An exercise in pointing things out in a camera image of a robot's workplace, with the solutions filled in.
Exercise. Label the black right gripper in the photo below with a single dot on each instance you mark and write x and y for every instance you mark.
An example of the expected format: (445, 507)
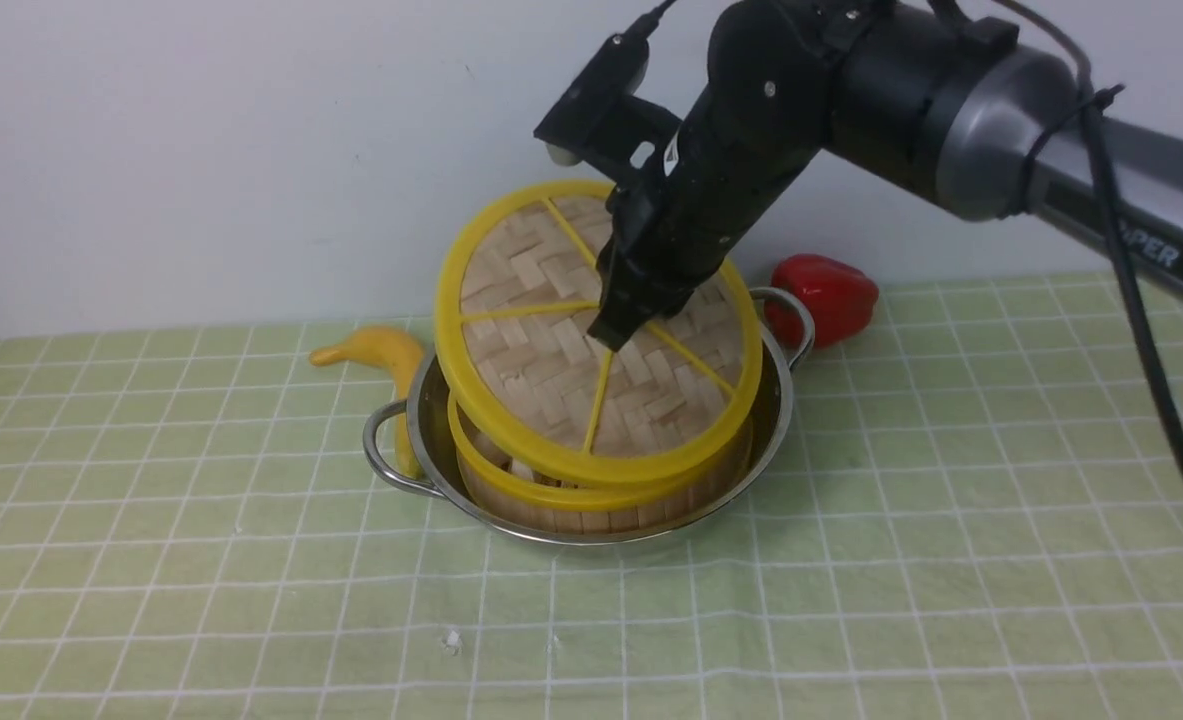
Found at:
(761, 118)

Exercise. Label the yellow rimmed bamboo steamer lid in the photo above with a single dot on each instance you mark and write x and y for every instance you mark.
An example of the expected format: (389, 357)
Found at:
(516, 296)

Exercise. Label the yellow rimmed bamboo steamer basket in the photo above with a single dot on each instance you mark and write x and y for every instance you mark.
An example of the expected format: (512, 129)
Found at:
(509, 490)

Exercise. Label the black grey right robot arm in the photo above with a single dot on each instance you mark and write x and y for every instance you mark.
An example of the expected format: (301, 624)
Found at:
(955, 111)

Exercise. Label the stainless steel pot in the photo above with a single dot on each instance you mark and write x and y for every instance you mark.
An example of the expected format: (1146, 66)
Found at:
(425, 415)

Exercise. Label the red bell pepper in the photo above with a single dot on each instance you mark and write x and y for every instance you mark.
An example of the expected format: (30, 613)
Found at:
(840, 298)

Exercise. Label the yellow banana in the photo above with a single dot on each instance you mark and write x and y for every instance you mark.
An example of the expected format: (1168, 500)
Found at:
(384, 347)

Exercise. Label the green checkered tablecloth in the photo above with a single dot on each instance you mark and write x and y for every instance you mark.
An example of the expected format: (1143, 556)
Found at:
(974, 516)

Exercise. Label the small white paper scrap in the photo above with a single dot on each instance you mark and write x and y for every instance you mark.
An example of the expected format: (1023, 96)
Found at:
(452, 642)

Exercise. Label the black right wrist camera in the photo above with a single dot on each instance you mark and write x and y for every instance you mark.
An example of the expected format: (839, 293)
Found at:
(599, 119)

